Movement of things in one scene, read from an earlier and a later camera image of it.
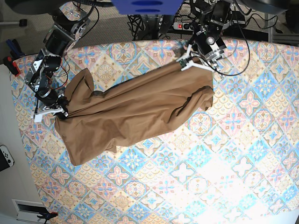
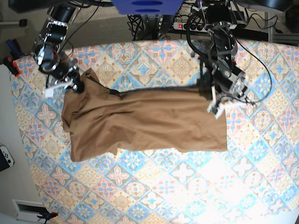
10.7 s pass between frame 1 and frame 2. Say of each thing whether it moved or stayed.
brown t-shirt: moved
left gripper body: moved
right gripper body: moved
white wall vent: stayed
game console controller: stayed
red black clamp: stayed
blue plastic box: stayed
